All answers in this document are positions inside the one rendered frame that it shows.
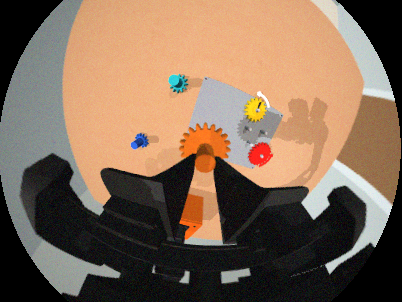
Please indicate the teal gear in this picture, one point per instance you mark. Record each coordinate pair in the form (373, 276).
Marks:
(178, 83)

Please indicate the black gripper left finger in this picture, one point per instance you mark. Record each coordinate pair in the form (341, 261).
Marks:
(166, 191)

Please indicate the red gear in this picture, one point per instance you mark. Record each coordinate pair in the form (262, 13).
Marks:
(260, 149)

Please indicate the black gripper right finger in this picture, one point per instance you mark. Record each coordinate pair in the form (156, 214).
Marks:
(240, 200)

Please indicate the yellow gear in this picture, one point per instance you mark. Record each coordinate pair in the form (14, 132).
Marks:
(251, 110)

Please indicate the orange gear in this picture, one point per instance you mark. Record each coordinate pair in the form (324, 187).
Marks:
(205, 144)

